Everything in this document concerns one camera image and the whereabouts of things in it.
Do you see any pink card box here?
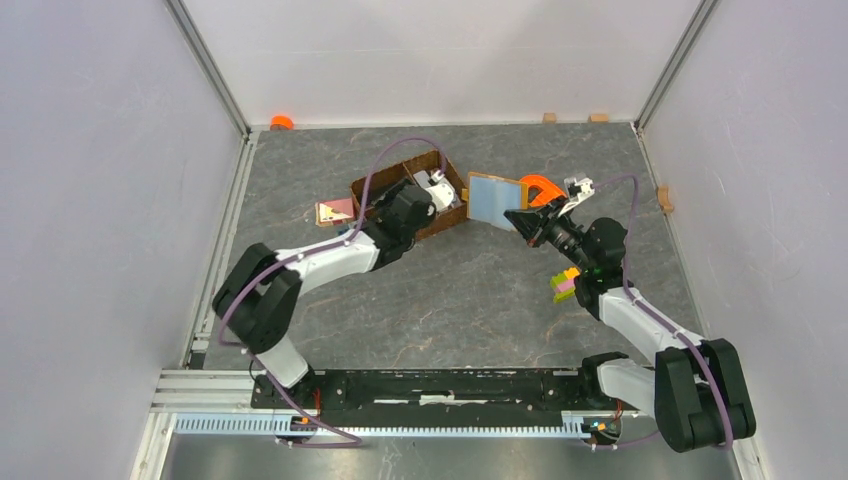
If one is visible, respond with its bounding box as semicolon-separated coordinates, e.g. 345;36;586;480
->
315;197;356;227

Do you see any wooden clip on wall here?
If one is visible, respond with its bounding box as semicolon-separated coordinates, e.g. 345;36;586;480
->
656;185;675;215

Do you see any yellow leather card holder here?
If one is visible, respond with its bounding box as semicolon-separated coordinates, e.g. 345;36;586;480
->
466;172;529;231

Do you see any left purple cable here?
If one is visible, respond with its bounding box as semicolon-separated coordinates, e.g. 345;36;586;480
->
217;137;449;448

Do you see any brown woven basket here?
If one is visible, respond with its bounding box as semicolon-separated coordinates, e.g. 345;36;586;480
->
350;149;468;241

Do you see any pink and green brick stack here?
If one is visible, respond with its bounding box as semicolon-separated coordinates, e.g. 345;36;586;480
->
549;267;580;304

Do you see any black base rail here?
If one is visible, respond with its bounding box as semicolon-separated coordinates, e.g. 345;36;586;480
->
250;368;630;428

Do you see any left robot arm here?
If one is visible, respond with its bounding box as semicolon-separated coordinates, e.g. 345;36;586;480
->
212;180;450;408

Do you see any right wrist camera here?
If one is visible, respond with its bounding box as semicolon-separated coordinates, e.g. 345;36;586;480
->
559;175;595;216

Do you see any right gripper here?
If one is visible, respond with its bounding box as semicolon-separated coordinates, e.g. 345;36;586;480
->
505;195;593;272

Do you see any orange tape roll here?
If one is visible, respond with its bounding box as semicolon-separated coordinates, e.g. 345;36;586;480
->
269;115;294;131

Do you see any orange plastic ring toy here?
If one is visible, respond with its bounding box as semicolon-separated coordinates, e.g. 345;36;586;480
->
519;174;567;207

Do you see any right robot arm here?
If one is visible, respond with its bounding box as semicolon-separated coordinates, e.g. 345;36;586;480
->
504;197;757;453

